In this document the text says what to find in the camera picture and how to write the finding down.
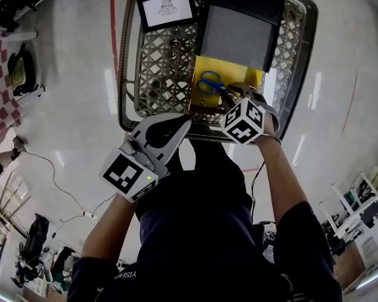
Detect person's right forearm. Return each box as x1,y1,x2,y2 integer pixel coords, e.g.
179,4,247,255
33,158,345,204
255,135,307,231

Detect person's black trousers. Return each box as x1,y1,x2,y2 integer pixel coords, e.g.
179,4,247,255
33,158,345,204
134,136,253,221

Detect black office chair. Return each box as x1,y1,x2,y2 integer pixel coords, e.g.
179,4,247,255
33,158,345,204
18,213,50,266

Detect red floor tape strip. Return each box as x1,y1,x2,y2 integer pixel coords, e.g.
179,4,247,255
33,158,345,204
109,0,121,75

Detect black floor cable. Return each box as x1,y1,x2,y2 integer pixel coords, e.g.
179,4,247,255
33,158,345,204
9,148,116,221

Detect thin wrist bracelet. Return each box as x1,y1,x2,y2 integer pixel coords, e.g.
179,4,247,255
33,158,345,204
255,133,283,146

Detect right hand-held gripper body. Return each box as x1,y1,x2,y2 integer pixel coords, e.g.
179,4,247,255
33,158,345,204
220,92,281,146

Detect black equipment on white stand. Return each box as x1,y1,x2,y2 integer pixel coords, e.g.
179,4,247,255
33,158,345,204
0,0,77,33

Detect yellow-lined box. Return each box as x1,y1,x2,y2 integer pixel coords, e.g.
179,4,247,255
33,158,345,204
188,55,267,116

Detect black-framed white picture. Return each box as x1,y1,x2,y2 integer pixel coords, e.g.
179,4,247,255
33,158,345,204
135,0,200,33

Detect blue-handled scissors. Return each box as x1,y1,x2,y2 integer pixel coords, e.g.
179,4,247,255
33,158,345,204
196,70,229,96

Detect person's dark navy shirt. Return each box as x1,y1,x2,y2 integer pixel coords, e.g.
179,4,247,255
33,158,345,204
67,199,343,302

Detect person's left forearm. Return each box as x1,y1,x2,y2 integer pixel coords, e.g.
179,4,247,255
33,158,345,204
81,192,146,261

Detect white frame table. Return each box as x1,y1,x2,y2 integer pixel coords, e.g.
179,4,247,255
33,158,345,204
318,171,378,242

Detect thin black cable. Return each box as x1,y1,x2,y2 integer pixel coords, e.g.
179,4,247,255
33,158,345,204
249,159,266,226

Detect grey lattice plastic basket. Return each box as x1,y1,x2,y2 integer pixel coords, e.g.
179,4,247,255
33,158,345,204
117,0,319,145

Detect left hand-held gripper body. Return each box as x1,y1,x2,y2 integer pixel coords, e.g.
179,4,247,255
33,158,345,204
98,112,192,204

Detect black bag with yellow panel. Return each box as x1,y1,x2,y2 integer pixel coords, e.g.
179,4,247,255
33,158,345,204
6,43,38,96

